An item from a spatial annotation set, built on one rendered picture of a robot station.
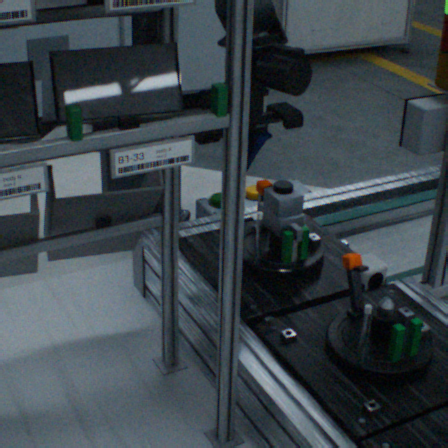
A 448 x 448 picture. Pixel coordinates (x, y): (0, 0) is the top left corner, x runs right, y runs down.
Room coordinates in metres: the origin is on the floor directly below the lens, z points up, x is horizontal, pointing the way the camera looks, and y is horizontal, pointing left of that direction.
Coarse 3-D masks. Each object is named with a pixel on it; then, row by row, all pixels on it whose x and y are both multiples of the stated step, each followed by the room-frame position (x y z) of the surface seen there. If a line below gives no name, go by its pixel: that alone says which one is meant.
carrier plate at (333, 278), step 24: (192, 240) 1.06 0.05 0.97; (216, 240) 1.07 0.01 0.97; (336, 240) 1.08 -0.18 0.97; (192, 264) 1.01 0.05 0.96; (216, 264) 1.00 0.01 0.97; (336, 264) 1.01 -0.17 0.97; (216, 288) 0.94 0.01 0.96; (264, 288) 0.94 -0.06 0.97; (288, 288) 0.94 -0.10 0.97; (312, 288) 0.94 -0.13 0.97; (336, 288) 0.94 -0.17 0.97; (240, 312) 0.88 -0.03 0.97; (264, 312) 0.88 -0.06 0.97; (288, 312) 0.89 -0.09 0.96
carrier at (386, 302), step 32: (384, 288) 0.94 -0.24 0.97; (288, 320) 0.86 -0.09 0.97; (320, 320) 0.86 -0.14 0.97; (352, 320) 0.83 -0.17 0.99; (384, 320) 0.79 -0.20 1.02; (416, 320) 0.77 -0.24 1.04; (288, 352) 0.79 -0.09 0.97; (320, 352) 0.79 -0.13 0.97; (352, 352) 0.77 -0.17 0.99; (384, 352) 0.77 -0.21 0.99; (416, 352) 0.76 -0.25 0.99; (320, 384) 0.73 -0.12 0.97; (352, 384) 0.73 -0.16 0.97; (384, 384) 0.73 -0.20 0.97; (416, 384) 0.73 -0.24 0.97; (352, 416) 0.67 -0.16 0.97; (384, 416) 0.67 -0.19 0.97; (416, 416) 0.68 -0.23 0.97
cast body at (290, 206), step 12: (264, 192) 1.03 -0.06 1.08; (276, 192) 1.01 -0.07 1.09; (288, 192) 1.01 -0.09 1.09; (264, 204) 1.02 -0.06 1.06; (276, 204) 1.00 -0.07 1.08; (288, 204) 1.00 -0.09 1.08; (300, 204) 1.01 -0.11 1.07; (264, 216) 1.02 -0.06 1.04; (276, 216) 1.00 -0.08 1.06; (288, 216) 1.00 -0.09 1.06; (300, 216) 1.00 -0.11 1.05; (276, 228) 0.99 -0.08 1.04; (288, 228) 0.99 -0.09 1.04; (300, 228) 0.98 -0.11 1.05; (300, 240) 0.98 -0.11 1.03
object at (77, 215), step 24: (48, 168) 0.80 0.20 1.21; (48, 192) 0.83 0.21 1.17; (120, 192) 0.80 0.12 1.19; (144, 192) 0.81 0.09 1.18; (48, 216) 0.87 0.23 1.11; (72, 216) 0.83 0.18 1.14; (96, 216) 0.84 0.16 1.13; (120, 216) 0.86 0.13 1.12; (96, 240) 0.93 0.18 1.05; (120, 240) 0.95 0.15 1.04
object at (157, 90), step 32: (64, 64) 0.73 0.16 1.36; (96, 64) 0.74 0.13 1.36; (128, 64) 0.75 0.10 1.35; (160, 64) 0.76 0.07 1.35; (64, 96) 0.72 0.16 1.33; (96, 96) 0.73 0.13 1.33; (128, 96) 0.74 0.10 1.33; (160, 96) 0.75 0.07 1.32; (64, 128) 0.75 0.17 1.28; (96, 128) 0.82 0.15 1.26
